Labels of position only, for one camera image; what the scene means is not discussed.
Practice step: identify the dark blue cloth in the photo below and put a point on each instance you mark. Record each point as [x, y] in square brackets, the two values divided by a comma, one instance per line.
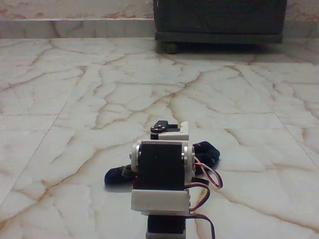
[209, 152]

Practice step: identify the dark wooden cabinet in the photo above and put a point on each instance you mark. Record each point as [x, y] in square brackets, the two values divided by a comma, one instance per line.
[219, 17]

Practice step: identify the black caster wheel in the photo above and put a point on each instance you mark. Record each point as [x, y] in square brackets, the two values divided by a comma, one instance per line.
[170, 48]

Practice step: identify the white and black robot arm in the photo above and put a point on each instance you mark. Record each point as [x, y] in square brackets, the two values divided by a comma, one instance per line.
[159, 169]

